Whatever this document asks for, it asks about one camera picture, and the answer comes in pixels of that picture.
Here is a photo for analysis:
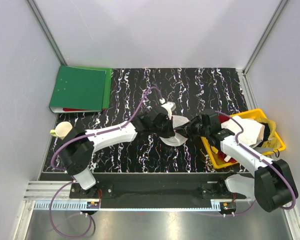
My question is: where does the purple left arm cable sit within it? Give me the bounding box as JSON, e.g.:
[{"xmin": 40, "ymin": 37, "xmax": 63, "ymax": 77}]
[{"xmin": 49, "ymin": 86, "xmax": 166, "ymax": 237}]

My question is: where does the white pink mesh laundry bag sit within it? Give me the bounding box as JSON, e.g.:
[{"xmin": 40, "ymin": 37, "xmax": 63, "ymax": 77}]
[{"xmin": 160, "ymin": 115, "xmax": 189, "ymax": 147}]

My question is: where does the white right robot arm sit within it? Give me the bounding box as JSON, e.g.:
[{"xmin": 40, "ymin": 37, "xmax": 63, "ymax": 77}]
[{"xmin": 174, "ymin": 109, "xmax": 299, "ymax": 213}]

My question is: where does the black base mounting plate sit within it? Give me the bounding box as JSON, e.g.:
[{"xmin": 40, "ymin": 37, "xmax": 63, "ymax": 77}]
[{"xmin": 69, "ymin": 172, "xmax": 246, "ymax": 211}]

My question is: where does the green ring binder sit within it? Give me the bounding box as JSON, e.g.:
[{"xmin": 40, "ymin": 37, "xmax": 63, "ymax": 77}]
[{"xmin": 49, "ymin": 65, "xmax": 113, "ymax": 114}]

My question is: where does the cream yellow mug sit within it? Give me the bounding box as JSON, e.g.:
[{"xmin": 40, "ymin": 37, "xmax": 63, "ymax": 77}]
[{"xmin": 50, "ymin": 121, "xmax": 73, "ymax": 140}]

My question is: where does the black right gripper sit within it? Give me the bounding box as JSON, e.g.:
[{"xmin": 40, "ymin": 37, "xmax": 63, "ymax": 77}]
[{"xmin": 174, "ymin": 115, "xmax": 210, "ymax": 142}]

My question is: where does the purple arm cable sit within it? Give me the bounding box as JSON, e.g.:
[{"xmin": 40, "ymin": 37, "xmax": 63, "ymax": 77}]
[
  {"xmin": 49, "ymin": 86, "xmax": 166, "ymax": 237},
  {"xmin": 214, "ymin": 110, "xmax": 297, "ymax": 218}
]

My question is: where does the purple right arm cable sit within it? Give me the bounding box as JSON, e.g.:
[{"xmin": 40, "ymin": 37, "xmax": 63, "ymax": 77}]
[{"xmin": 214, "ymin": 110, "xmax": 297, "ymax": 218}]

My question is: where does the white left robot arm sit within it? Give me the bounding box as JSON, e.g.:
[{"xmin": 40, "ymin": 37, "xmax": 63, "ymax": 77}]
[{"xmin": 53, "ymin": 106, "xmax": 176, "ymax": 198}]

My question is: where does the yellow plastic bin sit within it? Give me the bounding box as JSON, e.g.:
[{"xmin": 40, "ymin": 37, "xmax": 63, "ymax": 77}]
[{"xmin": 199, "ymin": 108, "xmax": 287, "ymax": 170}]

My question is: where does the white garment in bin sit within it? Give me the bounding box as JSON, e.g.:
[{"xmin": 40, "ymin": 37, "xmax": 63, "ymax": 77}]
[{"xmin": 221, "ymin": 115, "xmax": 265, "ymax": 148}]

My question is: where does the red folder under binder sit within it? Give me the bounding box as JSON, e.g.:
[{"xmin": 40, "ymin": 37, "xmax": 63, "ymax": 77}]
[{"xmin": 62, "ymin": 108, "xmax": 106, "ymax": 113}]

